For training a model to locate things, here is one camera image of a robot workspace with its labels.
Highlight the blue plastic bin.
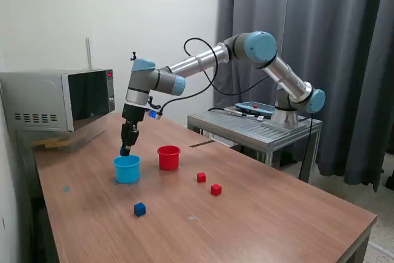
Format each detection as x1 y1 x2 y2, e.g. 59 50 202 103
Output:
113 153 142 185

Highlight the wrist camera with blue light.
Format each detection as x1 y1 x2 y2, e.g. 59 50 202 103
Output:
144 107 164 121

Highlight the silver microwave oven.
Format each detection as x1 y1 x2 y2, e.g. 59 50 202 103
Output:
0 68 116 134

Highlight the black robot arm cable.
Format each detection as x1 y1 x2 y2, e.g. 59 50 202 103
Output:
158 37 279 115

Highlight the grey curtain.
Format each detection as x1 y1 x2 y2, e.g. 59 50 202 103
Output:
214 0 394 193

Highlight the white wall pole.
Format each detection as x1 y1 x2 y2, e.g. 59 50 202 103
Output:
86 37 93 71

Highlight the robot teach pendant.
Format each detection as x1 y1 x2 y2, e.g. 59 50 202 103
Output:
235 100 275 116

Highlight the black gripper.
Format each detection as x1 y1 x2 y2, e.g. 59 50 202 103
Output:
120 104 146 155

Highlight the black pendant cable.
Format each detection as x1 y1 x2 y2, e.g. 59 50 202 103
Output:
207 107 261 118

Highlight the black stand power cable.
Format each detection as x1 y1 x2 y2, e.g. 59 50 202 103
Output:
297 110 312 180

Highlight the red plastic bin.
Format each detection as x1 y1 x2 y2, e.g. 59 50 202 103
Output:
156 145 182 172

